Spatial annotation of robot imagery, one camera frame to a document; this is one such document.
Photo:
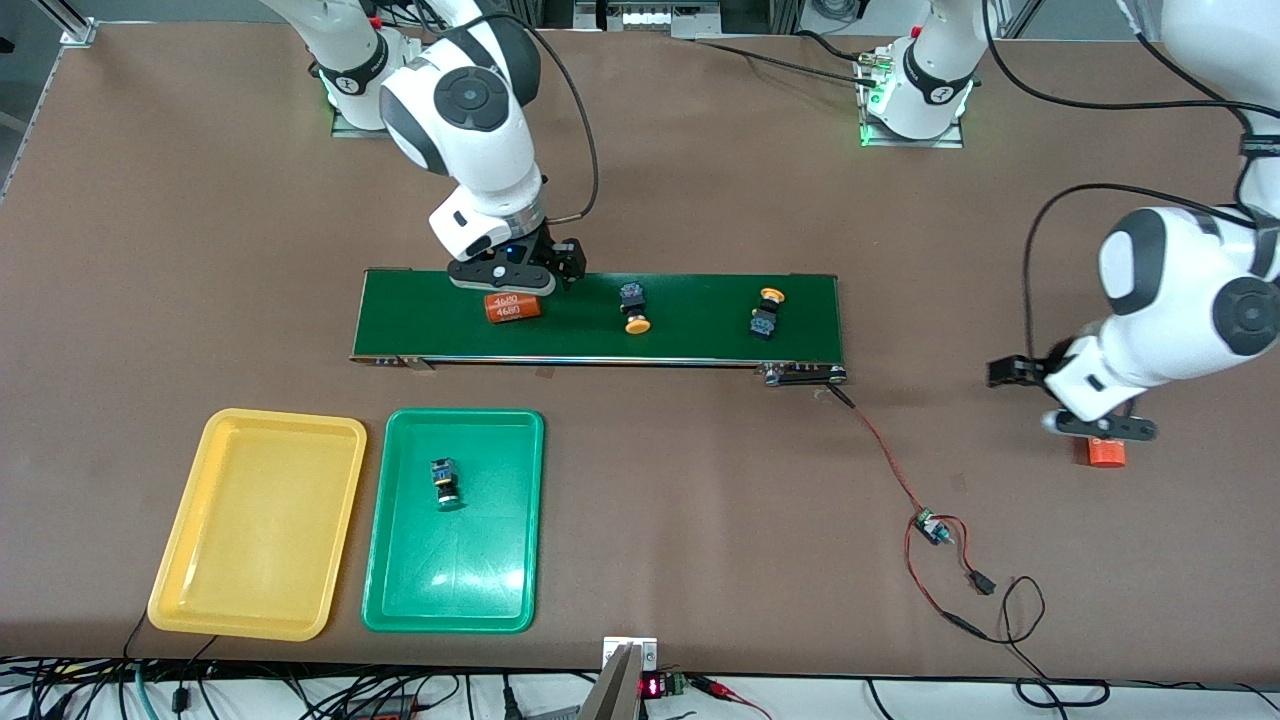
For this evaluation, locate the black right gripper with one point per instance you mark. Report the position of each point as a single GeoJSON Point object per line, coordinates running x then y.
{"type": "Point", "coordinates": [553, 251]}

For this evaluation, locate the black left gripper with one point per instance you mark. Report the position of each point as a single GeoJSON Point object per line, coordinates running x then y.
{"type": "Point", "coordinates": [1052, 363]}

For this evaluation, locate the yellow mushroom push button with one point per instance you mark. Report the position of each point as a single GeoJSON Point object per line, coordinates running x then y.
{"type": "Point", "coordinates": [765, 323]}
{"type": "Point", "coordinates": [632, 297]}

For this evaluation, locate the orange cylinder white 4680 print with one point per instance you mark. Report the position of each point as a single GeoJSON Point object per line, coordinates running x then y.
{"type": "Point", "coordinates": [512, 310]}
{"type": "Point", "coordinates": [1105, 456]}

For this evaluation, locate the green mushroom push button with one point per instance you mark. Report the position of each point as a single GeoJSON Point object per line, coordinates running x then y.
{"type": "Point", "coordinates": [445, 475]}

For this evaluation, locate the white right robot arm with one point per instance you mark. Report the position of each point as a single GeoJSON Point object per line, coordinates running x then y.
{"type": "Point", "coordinates": [465, 100]}

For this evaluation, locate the green conveyor belt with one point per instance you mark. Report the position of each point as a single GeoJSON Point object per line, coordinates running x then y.
{"type": "Point", "coordinates": [700, 335]}

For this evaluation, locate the small speed controller board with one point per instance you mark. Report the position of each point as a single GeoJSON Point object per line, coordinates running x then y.
{"type": "Point", "coordinates": [930, 525]}

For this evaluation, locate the white power strip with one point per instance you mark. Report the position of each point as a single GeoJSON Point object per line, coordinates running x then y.
{"type": "Point", "coordinates": [650, 18]}

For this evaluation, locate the green plastic tray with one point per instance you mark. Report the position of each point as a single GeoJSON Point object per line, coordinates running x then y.
{"type": "Point", "coordinates": [480, 580]}

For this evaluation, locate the silver mounting plate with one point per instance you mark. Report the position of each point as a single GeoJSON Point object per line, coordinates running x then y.
{"type": "Point", "coordinates": [645, 655]}

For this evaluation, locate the yellow plastic tray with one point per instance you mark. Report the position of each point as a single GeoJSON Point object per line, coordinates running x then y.
{"type": "Point", "coordinates": [260, 520]}

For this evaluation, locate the small red digit display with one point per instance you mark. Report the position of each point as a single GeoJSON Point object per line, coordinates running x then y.
{"type": "Point", "coordinates": [651, 688]}

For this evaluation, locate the grey metal bar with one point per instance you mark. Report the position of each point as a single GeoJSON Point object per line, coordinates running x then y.
{"type": "Point", "coordinates": [612, 695]}

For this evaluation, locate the red black clip lead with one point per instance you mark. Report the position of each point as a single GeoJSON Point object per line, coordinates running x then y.
{"type": "Point", "coordinates": [715, 686]}

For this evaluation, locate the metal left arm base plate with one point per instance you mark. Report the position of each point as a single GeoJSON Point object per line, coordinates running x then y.
{"type": "Point", "coordinates": [945, 141]}

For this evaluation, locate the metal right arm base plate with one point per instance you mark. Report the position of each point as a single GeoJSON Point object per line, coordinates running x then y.
{"type": "Point", "coordinates": [342, 130]}

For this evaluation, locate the aluminium frame profile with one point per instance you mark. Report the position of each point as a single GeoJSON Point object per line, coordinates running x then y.
{"type": "Point", "coordinates": [78, 32]}

